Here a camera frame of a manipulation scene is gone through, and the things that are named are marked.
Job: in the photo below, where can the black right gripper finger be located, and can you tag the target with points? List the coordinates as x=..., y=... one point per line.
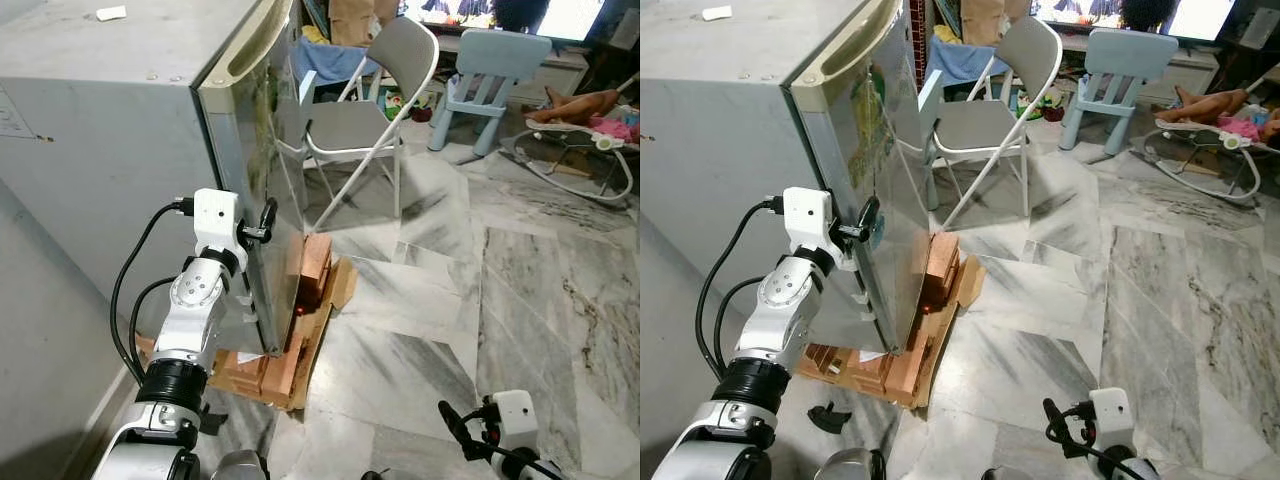
x=455, y=425
x=1056, y=420

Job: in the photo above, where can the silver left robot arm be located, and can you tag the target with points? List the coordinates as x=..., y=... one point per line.
x=785, y=305
x=190, y=310

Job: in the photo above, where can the green fridge sticker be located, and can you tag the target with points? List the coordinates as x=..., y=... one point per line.
x=870, y=130

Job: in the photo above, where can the white fridge body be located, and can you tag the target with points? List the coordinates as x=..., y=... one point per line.
x=720, y=130
x=100, y=130

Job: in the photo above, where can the tall red brick stack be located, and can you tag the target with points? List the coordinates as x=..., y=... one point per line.
x=315, y=265
x=940, y=265

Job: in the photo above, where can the grey folding chair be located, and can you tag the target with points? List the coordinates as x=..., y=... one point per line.
x=975, y=125
x=350, y=125

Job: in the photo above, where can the low red brick stack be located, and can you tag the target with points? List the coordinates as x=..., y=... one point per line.
x=895, y=375
x=265, y=375

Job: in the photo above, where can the blue cloth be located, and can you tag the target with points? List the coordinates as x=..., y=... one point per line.
x=335, y=62
x=960, y=60

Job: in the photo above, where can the green red toy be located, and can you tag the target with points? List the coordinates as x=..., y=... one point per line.
x=1042, y=105
x=410, y=105

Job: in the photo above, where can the small black floor scrap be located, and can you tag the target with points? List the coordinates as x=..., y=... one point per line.
x=828, y=418
x=212, y=420

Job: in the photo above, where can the brown cardboard box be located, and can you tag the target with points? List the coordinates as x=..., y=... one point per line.
x=982, y=20
x=350, y=20

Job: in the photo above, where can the silver robot body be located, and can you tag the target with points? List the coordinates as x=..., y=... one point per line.
x=850, y=468
x=240, y=468

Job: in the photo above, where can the small white object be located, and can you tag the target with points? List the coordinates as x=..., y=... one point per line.
x=717, y=13
x=111, y=13

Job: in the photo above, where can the light blue kids chair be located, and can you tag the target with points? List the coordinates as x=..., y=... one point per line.
x=1125, y=55
x=500, y=55

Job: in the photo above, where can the white baby bouncer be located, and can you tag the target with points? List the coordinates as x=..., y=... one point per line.
x=545, y=128
x=1200, y=128

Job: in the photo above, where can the baby in pink clothes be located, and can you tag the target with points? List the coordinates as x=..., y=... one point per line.
x=1210, y=105
x=580, y=105

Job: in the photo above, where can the television screen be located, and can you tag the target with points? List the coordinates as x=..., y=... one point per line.
x=570, y=15
x=1200, y=15

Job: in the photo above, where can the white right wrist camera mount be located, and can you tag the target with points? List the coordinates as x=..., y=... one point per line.
x=517, y=415
x=1112, y=415

